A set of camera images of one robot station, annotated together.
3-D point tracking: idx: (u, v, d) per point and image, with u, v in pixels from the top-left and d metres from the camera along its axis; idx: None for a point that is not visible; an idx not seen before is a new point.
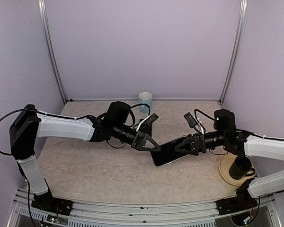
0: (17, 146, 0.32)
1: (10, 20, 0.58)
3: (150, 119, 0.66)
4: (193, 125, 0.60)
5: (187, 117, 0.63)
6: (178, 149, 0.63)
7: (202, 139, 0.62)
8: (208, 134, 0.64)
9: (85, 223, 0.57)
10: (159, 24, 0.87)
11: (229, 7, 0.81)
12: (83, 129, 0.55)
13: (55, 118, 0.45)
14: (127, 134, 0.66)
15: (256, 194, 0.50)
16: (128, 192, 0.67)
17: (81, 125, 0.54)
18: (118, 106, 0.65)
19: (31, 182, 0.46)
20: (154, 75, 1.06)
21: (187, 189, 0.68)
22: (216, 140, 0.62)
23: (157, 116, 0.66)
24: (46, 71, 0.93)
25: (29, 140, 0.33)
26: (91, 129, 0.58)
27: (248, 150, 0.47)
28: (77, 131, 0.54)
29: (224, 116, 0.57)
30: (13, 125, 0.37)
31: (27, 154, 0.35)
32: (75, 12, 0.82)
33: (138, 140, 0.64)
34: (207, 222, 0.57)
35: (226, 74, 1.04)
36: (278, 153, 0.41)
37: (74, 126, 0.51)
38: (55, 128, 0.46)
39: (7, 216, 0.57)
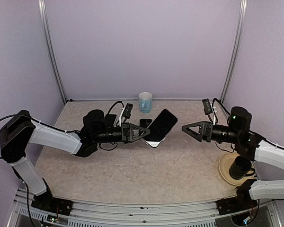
0: (7, 150, 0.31)
1: (10, 21, 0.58)
3: (128, 109, 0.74)
4: (208, 111, 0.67)
5: (205, 103, 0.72)
6: (185, 128, 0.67)
7: (210, 128, 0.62)
8: (218, 126, 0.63)
9: (85, 223, 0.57)
10: (159, 24, 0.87)
11: (229, 6, 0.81)
12: (72, 143, 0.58)
13: (48, 128, 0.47)
14: (113, 134, 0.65)
15: (259, 197, 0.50)
16: (128, 192, 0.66)
17: (70, 139, 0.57)
18: (90, 119, 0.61)
19: (28, 182, 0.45)
20: (154, 75, 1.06)
21: (187, 189, 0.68)
22: (225, 134, 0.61)
23: (131, 104, 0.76)
24: (46, 71, 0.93)
25: (20, 144, 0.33)
26: (78, 143, 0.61)
27: (258, 155, 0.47)
28: (66, 143, 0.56)
29: (241, 116, 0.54)
30: (4, 127, 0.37)
31: (15, 157, 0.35)
32: (75, 13, 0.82)
33: (127, 134, 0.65)
34: (207, 222, 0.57)
35: (226, 74, 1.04)
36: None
37: (64, 137, 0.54)
38: (48, 137, 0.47)
39: (7, 216, 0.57)
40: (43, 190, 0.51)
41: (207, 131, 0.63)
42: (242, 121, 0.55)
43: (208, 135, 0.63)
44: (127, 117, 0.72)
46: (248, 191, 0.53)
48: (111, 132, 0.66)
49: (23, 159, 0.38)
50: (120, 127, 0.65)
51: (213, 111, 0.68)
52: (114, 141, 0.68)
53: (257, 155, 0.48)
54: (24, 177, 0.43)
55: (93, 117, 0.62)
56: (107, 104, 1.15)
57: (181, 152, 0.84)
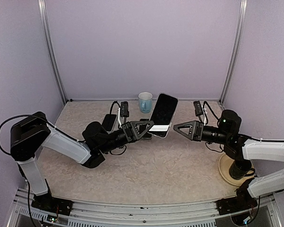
0: (18, 148, 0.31)
1: (10, 20, 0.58)
3: (124, 109, 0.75)
4: (198, 113, 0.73)
5: (195, 104, 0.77)
6: (176, 128, 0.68)
7: (201, 127, 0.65)
8: (208, 127, 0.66)
9: (85, 223, 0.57)
10: (159, 24, 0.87)
11: (229, 7, 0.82)
12: (81, 152, 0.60)
13: (62, 135, 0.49)
14: (118, 137, 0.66)
15: (257, 192, 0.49)
16: (128, 192, 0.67)
17: (81, 149, 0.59)
18: (89, 135, 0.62)
19: (31, 182, 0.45)
20: (154, 75, 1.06)
21: (187, 189, 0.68)
22: (215, 135, 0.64)
23: (125, 102, 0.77)
24: (46, 71, 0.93)
25: (31, 144, 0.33)
26: (88, 154, 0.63)
27: (247, 152, 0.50)
28: (76, 152, 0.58)
29: (232, 120, 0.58)
30: (16, 126, 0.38)
31: (23, 157, 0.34)
32: (75, 12, 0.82)
33: (131, 133, 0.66)
34: (207, 222, 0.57)
35: (226, 74, 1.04)
36: (276, 154, 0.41)
37: (75, 146, 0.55)
38: (60, 144, 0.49)
39: (7, 217, 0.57)
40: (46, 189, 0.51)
41: (199, 132, 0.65)
42: (231, 125, 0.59)
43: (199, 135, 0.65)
44: (126, 116, 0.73)
46: (247, 191, 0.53)
48: (116, 137, 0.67)
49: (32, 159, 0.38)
50: (123, 129, 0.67)
51: (203, 112, 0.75)
52: (122, 144, 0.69)
53: (244, 153, 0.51)
54: (27, 177, 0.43)
55: (91, 132, 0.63)
56: (107, 104, 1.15)
57: (181, 152, 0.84)
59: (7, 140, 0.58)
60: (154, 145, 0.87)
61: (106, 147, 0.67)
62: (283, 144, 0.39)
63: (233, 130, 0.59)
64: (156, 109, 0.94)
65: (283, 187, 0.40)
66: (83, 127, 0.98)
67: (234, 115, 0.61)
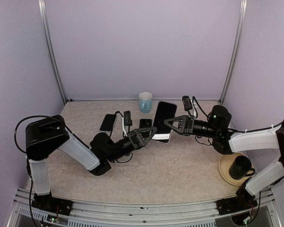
0: (36, 147, 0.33)
1: (11, 21, 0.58)
3: (127, 117, 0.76)
4: (188, 108, 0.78)
5: (185, 99, 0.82)
6: (166, 123, 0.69)
7: (191, 121, 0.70)
8: (199, 122, 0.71)
9: (85, 223, 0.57)
10: (159, 25, 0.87)
11: (229, 6, 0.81)
12: (91, 160, 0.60)
13: (78, 141, 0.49)
14: (124, 145, 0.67)
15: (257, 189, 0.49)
16: (128, 192, 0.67)
17: (92, 157, 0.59)
18: (97, 146, 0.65)
19: (36, 182, 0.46)
20: (154, 75, 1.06)
21: (187, 189, 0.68)
22: (205, 129, 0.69)
23: (128, 111, 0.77)
24: (46, 72, 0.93)
25: (48, 145, 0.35)
26: (96, 162, 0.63)
27: (234, 145, 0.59)
28: (87, 159, 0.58)
29: (221, 117, 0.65)
30: (36, 126, 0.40)
31: (38, 156, 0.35)
32: (75, 13, 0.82)
33: (137, 140, 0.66)
34: (207, 222, 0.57)
35: (227, 74, 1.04)
36: (261, 142, 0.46)
37: (86, 153, 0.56)
38: (74, 149, 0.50)
39: (7, 216, 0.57)
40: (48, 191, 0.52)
41: (190, 125, 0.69)
42: (222, 121, 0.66)
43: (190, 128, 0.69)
44: (129, 124, 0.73)
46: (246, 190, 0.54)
48: (122, 145, 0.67)
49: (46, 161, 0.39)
50: (128, 137, 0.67)
51: (192, 106, 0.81)
52: (128, 152, 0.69)
53: (232, 146, 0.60)
54: (33, 177, 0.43)
55: (98, 144, 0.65)
56: (107, 104, 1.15)
57: (181, 152, 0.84)
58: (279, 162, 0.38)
59: (7, 140, 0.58)
60: (154, 145, 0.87)
61: (113, 157, 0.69)
62: (266, 131, 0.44)
63: (222, 126, 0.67)
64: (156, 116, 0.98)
65: (278, 177, 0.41)
66: (83, 128, 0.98)
67: (225, 111, 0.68)
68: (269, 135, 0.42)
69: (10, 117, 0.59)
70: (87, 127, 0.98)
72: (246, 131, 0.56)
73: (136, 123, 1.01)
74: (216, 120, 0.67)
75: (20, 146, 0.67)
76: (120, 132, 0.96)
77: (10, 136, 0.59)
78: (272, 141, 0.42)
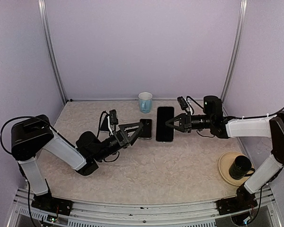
0: (21, 147, 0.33)
1: (10, 22, 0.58)
3: (112, 116, 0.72)
4: (183, 107, 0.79)
5: (179, 100, 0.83)
6: (167, 124, 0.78)
7: (189, 117, 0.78)
8: (196, 116, 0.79)
9: (85, 223, 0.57)
10: (159, 25, 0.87)
11: (229, 6, 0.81)
12: (78, 159, 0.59)
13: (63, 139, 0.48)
14: (110, 144, 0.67)
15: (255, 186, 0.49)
16: (128, 192, 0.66)
17: (78, 156, 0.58)
18: (82, 144, 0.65)
19: (32, 182, 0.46)
20: (154, 75, 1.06)
21: (187, 189, 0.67)
22: (202, 122, 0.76)
23: (114, 109, 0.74)
24: (46, 72, 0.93)
25: (33, 145, 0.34)
26: (83, 161, 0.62)
27: (231, 131, 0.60)
28: (73, 159, 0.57)
29: (211, 101, 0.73)
30: (20, 126, 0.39)
31: (26, 156, 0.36)
32: (75, 13, 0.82)
33: (122, 137, 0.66)
34: (207, 222, 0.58)
35: (227, 74, 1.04)
36: (255, 129, 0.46)
37: (72, 153, 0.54)
38: (61, 149, 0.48)
39: (7, 216, 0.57)
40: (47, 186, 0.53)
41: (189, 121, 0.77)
42: (213, 106, 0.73)
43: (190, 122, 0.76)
44: (115, 123, 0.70)
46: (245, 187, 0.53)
48: (110, 143, 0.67)
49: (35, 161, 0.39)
50: (114, 135, 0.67)
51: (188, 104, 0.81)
52: (115, 151, 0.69)
53: (229, 130, 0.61)
54: (28, 178, 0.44)
55: (84, 143, 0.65)
56: (107, 104, 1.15)
57: (181, 152, 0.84)
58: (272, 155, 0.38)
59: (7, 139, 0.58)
60: (154, 145, 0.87)
61: (101, 156, 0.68)
62: (262, 118, 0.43)
63: (215, 110, 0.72)
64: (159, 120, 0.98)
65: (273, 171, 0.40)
66: (83, 128, 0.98)
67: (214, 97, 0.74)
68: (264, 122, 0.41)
69: (9, 117, 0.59)
70: (87, 127, 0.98)
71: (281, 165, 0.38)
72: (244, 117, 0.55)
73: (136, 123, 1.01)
74: (208, 107, 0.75)
75: None
76: None
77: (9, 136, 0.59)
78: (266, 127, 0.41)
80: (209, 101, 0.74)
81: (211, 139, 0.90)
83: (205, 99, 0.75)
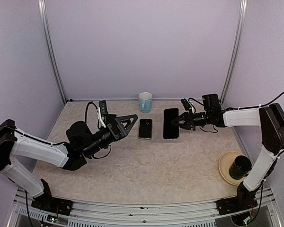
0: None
1: (10, 22, 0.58)
3: (103, 108, 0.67)
4: (186, 107, 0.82)
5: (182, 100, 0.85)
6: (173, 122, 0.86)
7: (190, 114, 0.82)
8: (197, 114, 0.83)
9: (85, 223, 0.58)
10: (159, 25, 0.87)
11: (229, 6, 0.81)
12: (54, 156, 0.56)
13: (31, 140, 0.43)
14: (102, 137, 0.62)
15: (253, 183, 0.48)
16: (128, 192, 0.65)
17: (55, 152, 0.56)
18: (73, 134, 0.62)
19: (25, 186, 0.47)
20: (154, 75, 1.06)
21: (187, 189, 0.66)
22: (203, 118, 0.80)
23: (105, 101, 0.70)
24: (46, 72, 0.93)
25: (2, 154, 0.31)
26: (61, 156, 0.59)
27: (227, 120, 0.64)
28: (50, 157, 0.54)
29: (207, 97, 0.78)
30: None
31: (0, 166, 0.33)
32: (75, 13, 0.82)
33: (118, 130, 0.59)
34: (207, 222, 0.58)
35: (227, 74, 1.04)
36: (248, 118, 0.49)
37: (48, 152, 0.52)
38: (34, 153, 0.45)
39: (7, 216, 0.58)
40: (42, 186, 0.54)
41: (190, 117, 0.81)
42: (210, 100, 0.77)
43: (190, 119, 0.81)
44: (106, 115, 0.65)
46: (244, 186, 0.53)
48: (101, 137, 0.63)
49: (16, 168, 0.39)
50: (108, 128, 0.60)
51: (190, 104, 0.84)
52: (106, 144, 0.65)
53: (226, 120, 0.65)
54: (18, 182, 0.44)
55: (75, 133, 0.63)
56: (107, 104, 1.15)
57: (181, 152, 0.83)
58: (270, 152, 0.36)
59: None
60: (154, 145, 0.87)
61: (89, 150, 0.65)
62: (254, 109, 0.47)
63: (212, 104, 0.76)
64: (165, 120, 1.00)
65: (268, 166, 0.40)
66: None
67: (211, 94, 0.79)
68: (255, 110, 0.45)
69: (9, 117, 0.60)
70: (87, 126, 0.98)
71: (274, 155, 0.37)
72: (239, 108, 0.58)
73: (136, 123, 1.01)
74: (206, 103, 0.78)
75: None
76: None
77: None
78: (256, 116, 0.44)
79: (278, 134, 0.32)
80: (206, 97, 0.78)
81: (211, 139, 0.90)
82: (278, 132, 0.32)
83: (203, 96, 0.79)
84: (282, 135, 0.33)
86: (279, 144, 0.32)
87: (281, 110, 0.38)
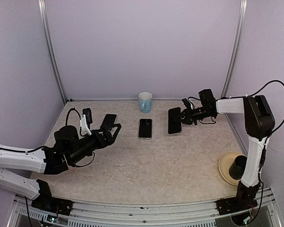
0: None
1: (10, 22, 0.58)
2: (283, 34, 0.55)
3: (88, 115, 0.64)
4: (187, 104, 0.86)
5: (183, 100, 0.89)
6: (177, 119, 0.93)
7: (188, 110, 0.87)
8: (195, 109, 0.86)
9: (85, 223, 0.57)
10: (159, 24, 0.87)
11: (229, 7, 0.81)
12: (33, 164, 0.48)
13: (6, 152, 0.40)
14: (88, 144, 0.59)
15: (249, 177, 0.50)
16: (128, 192, 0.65)
17: (30, 161, 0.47)
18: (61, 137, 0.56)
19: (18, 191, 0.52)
20: (154, 75, 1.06)
21: (187, 189, 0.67)
22: (200, 112, 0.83)
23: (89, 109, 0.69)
24: (46, 71, 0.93)
25: None
26: (41, 163, 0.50)
27: (219, 106, 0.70)
28: (27, 166, 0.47)
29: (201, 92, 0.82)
30: None
31: None
32: (75, 13, 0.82)
33: (105, 138, 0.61)
34: (207, 222, 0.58)
35: (227, 74, 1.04)
36: (235, 107, 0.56)
37: (19, 161, 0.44)
38: None
39: (7, 216, 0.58)
40: (37, 187, 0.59)
41: (188, 113, 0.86)
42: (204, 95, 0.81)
43: (189, 115, 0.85)
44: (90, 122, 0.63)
46: (242, 184, 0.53)
48: (87, 144, 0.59)
49: (2, 177, 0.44)
50: (95, 135, 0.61)
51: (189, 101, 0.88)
52: (90, 152, 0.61)
53: (218, 106, 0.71)
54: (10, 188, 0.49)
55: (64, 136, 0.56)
56: (107, 104, 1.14)
57: (181, 152, 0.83)
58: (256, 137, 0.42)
59: (7, 138, 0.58)
60: (154, 145, 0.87)
61: (75, 157, 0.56)
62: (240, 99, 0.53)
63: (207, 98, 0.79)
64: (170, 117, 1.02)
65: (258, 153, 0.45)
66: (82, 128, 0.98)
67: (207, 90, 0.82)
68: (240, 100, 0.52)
69: (10, 116, 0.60)
70: None
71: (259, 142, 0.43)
72: (231, 97, 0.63)
73: (136, 123, 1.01)
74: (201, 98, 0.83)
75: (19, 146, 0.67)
76: (120, 132, 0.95)
77: (9, 135, 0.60)
78: (241, 105, 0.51)
79: (259, 122, 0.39)
80: (201, 93, 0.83)
81: (211, 140, 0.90)
82: (259, 121, 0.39)
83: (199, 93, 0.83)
84: (263, 123, 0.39)
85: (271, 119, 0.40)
86: (260, 131, 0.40)
87: (265, 100, 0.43)
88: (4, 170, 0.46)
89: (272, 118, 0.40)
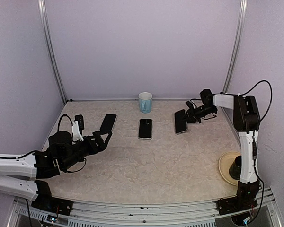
0: None
1: (9, 21, 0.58)
2: (283, 34, 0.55)
3: (80, 121, 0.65)
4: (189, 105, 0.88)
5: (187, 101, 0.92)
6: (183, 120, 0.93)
7: (190, 109, 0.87)
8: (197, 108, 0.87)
9: (85, 223, 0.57)
10: (159, 24, 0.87)
11: (229, 6, 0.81)
12: (24, 170, 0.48)
13: None
14: (80, 150, 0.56)
15: (246, 173, 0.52)
16: (128, 192, 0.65)
17: (20, 166, 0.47)
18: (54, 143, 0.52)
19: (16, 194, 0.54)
20: (154, 75, 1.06)
21: (187, 189, 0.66)
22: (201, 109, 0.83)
23: (80, 115, 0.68)
24: (46, 71, 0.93)
25: None
26: (31, 169, 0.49)
27: (215, 101, 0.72)
28: (19, 171, 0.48)
29: (202, 91, 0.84)
30: None
31: None
32: (75, 12, 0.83)
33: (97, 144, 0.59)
34: (207, 222, 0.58)
35: (227, 74, 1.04)
36: (229, 105, 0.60)
37: (10, 167, 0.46)
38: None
39: (7, 216, 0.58)
40: (36, 188, 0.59)
41: (191, 112, 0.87)
42: (204, 94, 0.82)
43: (191, 113, 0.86)
44: (82, 128, 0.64)
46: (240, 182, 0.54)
48: (79, 149, 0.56)
49: None
50: (86, 140, 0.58)
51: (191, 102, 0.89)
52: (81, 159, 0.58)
53: (214, 100, 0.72)
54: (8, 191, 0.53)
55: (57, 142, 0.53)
56: (107, 104, 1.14)
57: (181, 152, 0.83)
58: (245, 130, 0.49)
59: (7, 138, 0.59)
60: (154, 145, 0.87)
61: (66, 163, 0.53)
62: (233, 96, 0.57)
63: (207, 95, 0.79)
64: (176, 116, 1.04)
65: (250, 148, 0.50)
66: None
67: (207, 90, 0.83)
68: (229, 98, 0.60)
69: (10, 117, 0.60)
70: (87, 127, 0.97)
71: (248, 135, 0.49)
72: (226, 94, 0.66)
73: (136, 123, 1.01)
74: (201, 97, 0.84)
75: (20, 146, 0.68)
76: (120, 132, 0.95)
77: (9, 136, 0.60)
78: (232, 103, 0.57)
79: (244, 119, 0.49)
80: (202, 92, 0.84)
81: (212, 140, 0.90)
82: (244, 118, 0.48)
83: (201, 93, 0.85)
84: (248, 120, 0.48)
85: (256, 117, 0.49)
86: (245, 126, 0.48)
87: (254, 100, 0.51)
88: (1, 176, 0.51)
89: (258, 116, 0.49)
